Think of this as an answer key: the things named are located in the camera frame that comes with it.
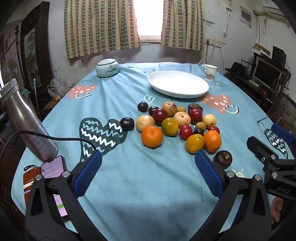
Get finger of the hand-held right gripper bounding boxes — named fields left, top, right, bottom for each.
left=247, top=136, right=287, bottom=172
left=271, top=123, right=296, bottom=145

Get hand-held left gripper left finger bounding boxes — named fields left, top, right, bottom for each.
left=25, top=151, right=103, bottom=241

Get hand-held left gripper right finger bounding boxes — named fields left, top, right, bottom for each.
left=192, top=149, right=272, bottom=241

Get dark wrinkled passion fruit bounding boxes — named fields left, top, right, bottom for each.
left=187, top=103, right=203, bottom=113
left=214, top=150, right=233, bottom=169

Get orange mandarin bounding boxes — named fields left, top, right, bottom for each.
left=203, top=130, right=222, bottom=153
left=141, top=125, right=164, bottom=149

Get yellow pear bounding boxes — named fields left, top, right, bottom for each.
left=202, top=114, right=217, bottom=127

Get green yellow tangerine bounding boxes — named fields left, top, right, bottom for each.
left=161, top=117, right=179, bottom=136

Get large dark red plum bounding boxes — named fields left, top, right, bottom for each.
left=152, top=109, right=169, bottom=127

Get tan round pear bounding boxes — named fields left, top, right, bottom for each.
left=136, top=115, right=155, bottom=133

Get white oval plate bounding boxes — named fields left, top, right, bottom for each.
left=147, top=71, right=210, bottom=98

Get person's right hand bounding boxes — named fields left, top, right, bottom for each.
left=270, top=197, right=284, bottom=224

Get eyeglasses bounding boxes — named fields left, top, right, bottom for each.
left=257, top=117, right=273, bottom=139

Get cardboard box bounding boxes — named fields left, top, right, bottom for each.
left=275, top=93, right=296, bottom=130

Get smartphone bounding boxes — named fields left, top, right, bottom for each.
left=41, top=156, right=70, bottom=223

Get blue printed tablecloth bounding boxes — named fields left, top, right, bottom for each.
left=11, top=62, right=288, bottom=234

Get black media stand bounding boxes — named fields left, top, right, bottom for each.
left=225, top=52, right=292, bottom=110

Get orange phone wallet case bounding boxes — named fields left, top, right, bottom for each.
left=23, top=164, right=43, bottom=207

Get computer monitor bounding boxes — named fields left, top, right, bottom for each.
left=252, top=57, right=284, bottom=87

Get black speaker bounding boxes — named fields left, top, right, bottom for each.
left=272, top=46, right=287, bottom=67

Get black hat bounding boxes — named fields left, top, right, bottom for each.
left=225, top=62, right=249, bottom=75

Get steel water bottle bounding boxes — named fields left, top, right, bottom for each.
left=0, top=78, right=58, bottom=162

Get clear plastic bag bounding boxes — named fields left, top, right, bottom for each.
left=47, top=78, right=67, bottom=100

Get white paper cup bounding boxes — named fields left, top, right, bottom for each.
left=203, top=64, right=218, bottom=80

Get white lidded ceramic jar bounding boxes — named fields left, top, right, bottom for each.
left=96, top=58, right=120, bottom=78

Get white air conditioner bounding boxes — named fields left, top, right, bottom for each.
left=262, top=6, right=287, bottom=16

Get dark wooden framed picture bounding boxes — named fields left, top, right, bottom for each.
left=20, top=2, right=52, bottom=109

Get striped checked curtain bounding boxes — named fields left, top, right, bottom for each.
left=64, top=0, right=141, bottom=59
left=160, top=0, right=204, bottom=52

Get bright window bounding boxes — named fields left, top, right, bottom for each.
left=133, top=0, right=164, bottom=43

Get black cable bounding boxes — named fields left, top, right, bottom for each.
left=0, top=130, right=96, bottom=163

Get white power cable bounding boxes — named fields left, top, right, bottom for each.
left=198, top=45, right=214, bottom=65

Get wall electrical box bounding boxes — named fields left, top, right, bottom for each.
left=239, top=6, right=252, bottom=27

